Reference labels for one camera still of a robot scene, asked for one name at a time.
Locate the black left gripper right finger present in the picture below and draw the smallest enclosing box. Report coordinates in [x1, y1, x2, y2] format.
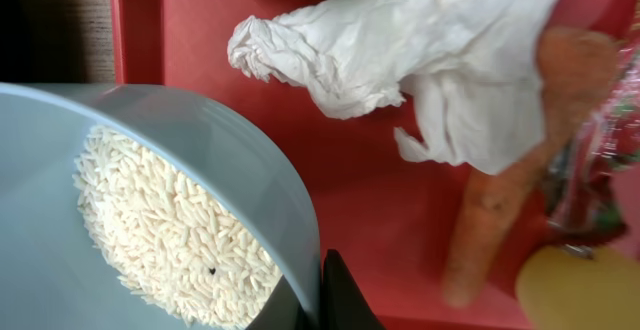
[321, 249, 384, 330]

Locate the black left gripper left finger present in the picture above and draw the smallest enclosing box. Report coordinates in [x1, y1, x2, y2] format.
[246, 276, 303, 330]

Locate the white rice pile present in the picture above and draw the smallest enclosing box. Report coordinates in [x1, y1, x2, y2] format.
[72, 125, 282, 329]

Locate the yellow plastic cup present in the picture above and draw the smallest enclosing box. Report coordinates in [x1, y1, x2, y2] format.
[515, 247, 639, 330]

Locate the light blue bowl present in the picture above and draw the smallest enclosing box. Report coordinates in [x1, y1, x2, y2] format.
[1, 83, 321, 330]

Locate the white paper napkin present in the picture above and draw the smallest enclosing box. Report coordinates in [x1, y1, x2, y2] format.
[227, 0, 557, 174]

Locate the red plastic tray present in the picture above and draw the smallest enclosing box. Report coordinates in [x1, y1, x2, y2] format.
[108, 0, 640, 330]

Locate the red candy wrapper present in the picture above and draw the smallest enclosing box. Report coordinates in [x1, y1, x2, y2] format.
[545, 39, 639, 252]

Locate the orange carrot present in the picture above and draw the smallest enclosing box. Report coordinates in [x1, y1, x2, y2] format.
[443, 26, 618, 308]

